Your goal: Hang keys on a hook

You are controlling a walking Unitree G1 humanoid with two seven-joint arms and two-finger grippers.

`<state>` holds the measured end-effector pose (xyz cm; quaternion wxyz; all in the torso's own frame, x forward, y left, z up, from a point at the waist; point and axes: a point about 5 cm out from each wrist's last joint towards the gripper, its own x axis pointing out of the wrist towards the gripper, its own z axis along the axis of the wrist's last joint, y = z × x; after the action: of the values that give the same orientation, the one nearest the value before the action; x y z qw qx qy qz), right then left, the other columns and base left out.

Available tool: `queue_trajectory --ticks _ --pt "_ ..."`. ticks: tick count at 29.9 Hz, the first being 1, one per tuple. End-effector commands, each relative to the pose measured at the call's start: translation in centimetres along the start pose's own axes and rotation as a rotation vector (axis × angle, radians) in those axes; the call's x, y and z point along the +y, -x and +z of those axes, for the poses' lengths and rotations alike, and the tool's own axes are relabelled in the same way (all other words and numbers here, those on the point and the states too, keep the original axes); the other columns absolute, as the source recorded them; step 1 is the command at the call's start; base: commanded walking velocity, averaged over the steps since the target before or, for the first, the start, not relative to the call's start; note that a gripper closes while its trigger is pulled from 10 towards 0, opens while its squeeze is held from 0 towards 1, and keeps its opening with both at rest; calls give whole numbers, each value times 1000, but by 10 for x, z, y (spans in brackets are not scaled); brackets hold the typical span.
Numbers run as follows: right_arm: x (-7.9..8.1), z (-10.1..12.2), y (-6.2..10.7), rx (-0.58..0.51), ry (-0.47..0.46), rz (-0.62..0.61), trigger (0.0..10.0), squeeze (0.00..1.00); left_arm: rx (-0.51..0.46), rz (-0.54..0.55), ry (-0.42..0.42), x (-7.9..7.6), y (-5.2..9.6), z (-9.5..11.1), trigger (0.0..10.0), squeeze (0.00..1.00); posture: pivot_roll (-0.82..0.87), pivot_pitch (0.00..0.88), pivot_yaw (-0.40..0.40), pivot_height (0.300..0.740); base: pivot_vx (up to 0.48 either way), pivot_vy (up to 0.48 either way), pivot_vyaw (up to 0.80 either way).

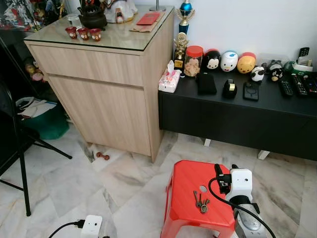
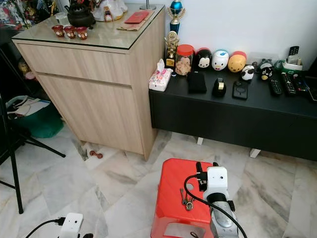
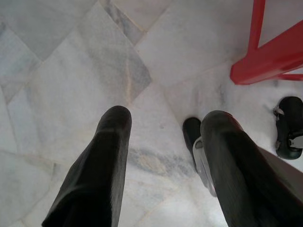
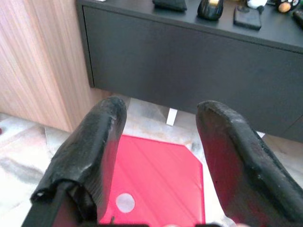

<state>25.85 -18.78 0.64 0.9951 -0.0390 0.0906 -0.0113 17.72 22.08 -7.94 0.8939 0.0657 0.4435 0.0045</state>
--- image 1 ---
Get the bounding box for black mouse plush toy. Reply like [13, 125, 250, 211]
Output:
[204, 49, 222, 70]

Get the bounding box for black low sideboard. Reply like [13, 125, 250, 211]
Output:
[158, 68, 317, 162]

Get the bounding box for red envelope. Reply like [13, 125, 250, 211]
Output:
[136, 12, 162, 26]

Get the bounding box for clear jar red lid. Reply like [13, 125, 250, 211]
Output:
[184, 46, 205, 78]

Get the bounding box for black pouch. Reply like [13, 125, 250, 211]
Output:
[196, 72, 218, 96]

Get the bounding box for small white panda figure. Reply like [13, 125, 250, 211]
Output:
[250, 65, 266, 83]

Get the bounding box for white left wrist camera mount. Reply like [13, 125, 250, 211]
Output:
[80, 215, 104, 238]

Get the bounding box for green bin with papers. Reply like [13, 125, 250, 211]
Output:
[15, 97, 70, 141]

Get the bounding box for small gold trophy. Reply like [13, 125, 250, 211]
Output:
[173, 32, 189, 70]

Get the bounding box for black tape dispenser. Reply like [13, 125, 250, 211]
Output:
[222, 78, 238, 99]

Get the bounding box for black remote control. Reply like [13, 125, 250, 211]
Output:
[277, 78, 294, 97]
[290, 74, 309, 96]

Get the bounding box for black metal stand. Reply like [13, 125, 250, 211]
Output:
[0, 79, 73, 217]

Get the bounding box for black phone case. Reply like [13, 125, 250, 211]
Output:
[243, 81, 261, 102]

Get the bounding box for green tray with cordless phone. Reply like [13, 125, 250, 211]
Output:
[286, 47, 314, 75]

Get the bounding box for pink tissue box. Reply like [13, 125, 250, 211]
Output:
[158, 60, 182, 94]

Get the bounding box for small black animal figure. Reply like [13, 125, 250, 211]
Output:
[268, 61, 284, 82]

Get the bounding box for light wood cabinet glass top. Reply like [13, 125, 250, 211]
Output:
[25, 6, 175, 163]

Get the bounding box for small red cup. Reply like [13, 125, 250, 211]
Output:
[65, 26, 78, 40]
[89, 28, 103, 42]
[77, 28, 91, 41]

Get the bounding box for small red floor object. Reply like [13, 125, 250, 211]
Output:
[95, 151, 111, 161]

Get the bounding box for bunch of keys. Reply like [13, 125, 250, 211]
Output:
[193, 190, 211, 214]

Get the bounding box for white duck plush toy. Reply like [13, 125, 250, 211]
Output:
[220, 51, 239, 73]

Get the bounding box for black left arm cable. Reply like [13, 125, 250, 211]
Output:
[48, 220, 86, 238]

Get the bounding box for black incense burner pot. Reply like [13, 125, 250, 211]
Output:
[77, 0, 108, 31]

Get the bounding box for black remote control coloured buttons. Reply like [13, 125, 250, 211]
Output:
[303, 74, 317, 95]

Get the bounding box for red plastic stool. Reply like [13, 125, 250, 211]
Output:
[160, 160, 237, 238]

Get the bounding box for blue and gold trophy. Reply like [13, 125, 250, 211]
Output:
[175, 0, 196, 36]

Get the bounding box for white porcelain statue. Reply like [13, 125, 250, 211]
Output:
[104, 0, 139, 24]

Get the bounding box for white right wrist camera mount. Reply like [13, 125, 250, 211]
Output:
[228, 169, 255, 203]

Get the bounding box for yellow bear plush toy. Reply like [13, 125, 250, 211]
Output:
[236, 52, 257, 75]

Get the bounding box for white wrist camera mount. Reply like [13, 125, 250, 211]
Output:
[80, 215, 104, 238]
[228, 169, 255, 203]

